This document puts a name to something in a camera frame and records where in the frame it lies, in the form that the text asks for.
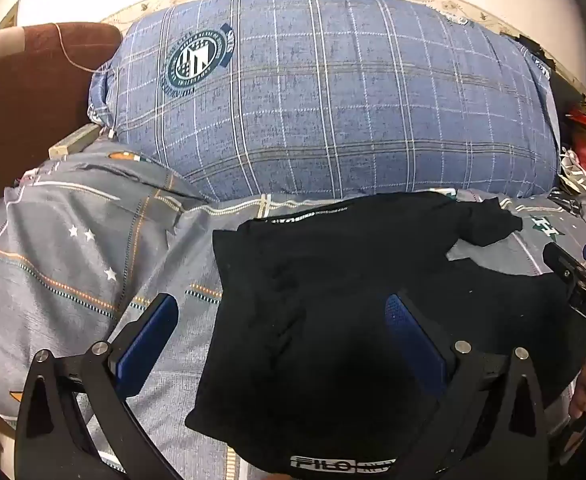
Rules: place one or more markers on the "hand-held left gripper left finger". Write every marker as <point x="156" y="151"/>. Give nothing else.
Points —
<point x="145" y="341"/>

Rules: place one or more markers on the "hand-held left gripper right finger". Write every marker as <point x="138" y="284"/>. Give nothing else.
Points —
<point x="413" y="341"/>

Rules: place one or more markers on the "black pants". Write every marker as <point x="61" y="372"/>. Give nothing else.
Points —
<point x="323" y="285"/>

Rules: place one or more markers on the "person's right hand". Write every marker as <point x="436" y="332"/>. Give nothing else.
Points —
<point x="585" y="385"/>

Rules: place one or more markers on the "black and white bag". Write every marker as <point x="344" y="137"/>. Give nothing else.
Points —
<point x="575" y="170"/>

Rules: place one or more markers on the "grey printed bedsheet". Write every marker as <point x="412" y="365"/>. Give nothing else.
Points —
<point x="73" y="260"/>

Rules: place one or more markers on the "blue plaid pillow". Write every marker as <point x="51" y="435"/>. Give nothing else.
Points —
<point x="323" y="100"/>

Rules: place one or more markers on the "wooden bed frame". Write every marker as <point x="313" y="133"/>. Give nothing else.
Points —
<point x="73" y="143"/>

